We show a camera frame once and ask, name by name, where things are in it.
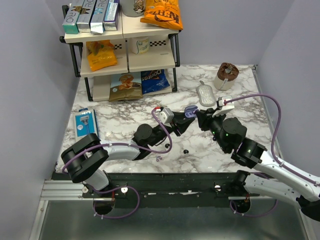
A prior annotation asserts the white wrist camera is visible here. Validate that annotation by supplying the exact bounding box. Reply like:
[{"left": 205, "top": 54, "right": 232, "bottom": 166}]
[
  {"left": 158, "top": 107, "right": 174, "bottom": 125},
  {"left": 212, "top": 95, "right": 235, "bottom": 118}
]

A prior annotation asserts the brown paper cup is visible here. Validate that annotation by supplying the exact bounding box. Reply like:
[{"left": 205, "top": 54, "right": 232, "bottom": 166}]
[{"left": 213, "top": 62, "right": 239, "bottom": 91}]

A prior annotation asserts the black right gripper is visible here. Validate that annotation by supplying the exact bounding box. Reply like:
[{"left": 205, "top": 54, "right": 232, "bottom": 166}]
[{"left": 195, "top": 107, "right": 229, "bottom": 152}]

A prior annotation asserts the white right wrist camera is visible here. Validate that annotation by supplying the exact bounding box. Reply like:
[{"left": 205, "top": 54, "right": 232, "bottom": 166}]
[{"left": 212, "top": 95, "right": 235, "bottom": 118}]

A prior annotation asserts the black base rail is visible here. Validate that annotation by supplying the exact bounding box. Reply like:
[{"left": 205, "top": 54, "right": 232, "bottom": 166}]
[{"left": 81, "top": 170, "right": 250, "bottom": 213}]

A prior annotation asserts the beige tiered shelf rack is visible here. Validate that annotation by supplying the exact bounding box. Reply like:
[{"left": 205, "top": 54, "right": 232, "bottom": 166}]
[{"left": 59, "top": 12, "right": 180, "bottom": 102}]

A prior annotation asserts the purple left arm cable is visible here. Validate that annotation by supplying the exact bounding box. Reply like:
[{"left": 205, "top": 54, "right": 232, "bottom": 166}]
[{"left": 61, "top": 107, "right": 174, "bottom": 220}]

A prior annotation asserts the tan chips bag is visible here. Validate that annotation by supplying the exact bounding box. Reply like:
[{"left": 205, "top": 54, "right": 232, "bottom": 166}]
[{"left": 108, "top": 72, "right": 143, "bottom": 102}]

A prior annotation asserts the orange snack bag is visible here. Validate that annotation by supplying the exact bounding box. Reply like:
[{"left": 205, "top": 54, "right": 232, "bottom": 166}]
[{"left": 86, "top": 40, "right": 118, "bottom": 72}]

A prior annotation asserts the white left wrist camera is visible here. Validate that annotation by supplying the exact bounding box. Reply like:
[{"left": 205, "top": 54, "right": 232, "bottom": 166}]
[{"left": 158, "top": 107, "right": 174, "bottom": 125}]

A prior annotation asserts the purple blue toothpaste box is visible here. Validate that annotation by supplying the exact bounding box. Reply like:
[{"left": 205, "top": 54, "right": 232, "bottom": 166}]
[{"left": 103, "top": 0, "right": 120, "bottom": 31}]

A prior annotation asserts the orange kettle chips bag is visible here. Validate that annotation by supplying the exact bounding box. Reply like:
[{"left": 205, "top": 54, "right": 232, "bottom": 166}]
[{"left": 140, "top": 0, "right": 183, "bottom": 31}]

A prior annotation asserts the blue doritos bag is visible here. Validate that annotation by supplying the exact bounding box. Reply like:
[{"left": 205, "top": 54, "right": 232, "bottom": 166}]
[{"left": 140, "top": 69, "right": 170, "bottom": 95}]

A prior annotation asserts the blue razor package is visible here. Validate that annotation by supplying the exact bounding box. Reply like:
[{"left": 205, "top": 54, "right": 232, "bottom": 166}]
[{"left": 72, "top": 108, "right": 99, "bottom": 142}]

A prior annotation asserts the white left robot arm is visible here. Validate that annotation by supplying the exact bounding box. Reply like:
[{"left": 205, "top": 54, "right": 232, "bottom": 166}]
[{"left": 61, "top": 107, "right": 196, "bottom": 198}]

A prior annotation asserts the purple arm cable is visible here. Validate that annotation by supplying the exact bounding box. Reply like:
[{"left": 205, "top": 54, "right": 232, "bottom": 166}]
[
  {"left": 224, "top": 93, "right": 320, "bottom": 218},
  {"left": 61, "top": 107, "right": 174, "bottom": 220}
]

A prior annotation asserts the teal toothpaste box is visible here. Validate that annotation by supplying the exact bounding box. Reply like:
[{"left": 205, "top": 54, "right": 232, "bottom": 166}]
[{"left": 62, "top": 0, "right": 84, "bottom": 35}]

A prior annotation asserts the grey cartoon mug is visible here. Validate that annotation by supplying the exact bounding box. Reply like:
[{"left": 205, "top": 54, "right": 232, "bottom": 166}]
[{"left": 119, "top": 0, "right": 146, "bottom": 17}]

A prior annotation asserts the silver blue toothpaste box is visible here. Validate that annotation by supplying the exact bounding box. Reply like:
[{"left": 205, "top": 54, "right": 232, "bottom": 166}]
[{"left": 90, "top": 0, "right": 109, "bottom": 34}]

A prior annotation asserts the lavender earbud charging case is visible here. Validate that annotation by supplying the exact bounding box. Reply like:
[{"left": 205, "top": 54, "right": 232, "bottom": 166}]
[{"left": 184, "top": 105, "right": 198, "bottom": 118}]

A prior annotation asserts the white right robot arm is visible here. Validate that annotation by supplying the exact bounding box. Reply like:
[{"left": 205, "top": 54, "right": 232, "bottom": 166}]
[{"left": 195, "top": 108, "right": 320, "bottom": 221}]

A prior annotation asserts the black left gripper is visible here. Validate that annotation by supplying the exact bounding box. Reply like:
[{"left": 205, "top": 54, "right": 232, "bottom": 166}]
[{"left": 148, "top": 111, "right": 195, "bottom": 148}]

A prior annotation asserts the white printed mug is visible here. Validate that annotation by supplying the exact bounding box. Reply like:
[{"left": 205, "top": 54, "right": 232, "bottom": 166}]
[{"left": 130, "top": 36, "right": 150, "bottom": 55}]

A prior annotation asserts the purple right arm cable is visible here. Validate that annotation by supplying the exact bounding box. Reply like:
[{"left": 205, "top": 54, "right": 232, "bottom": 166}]
[{"left": 224, "top": 93, "right": 320, "bottom": 218}]

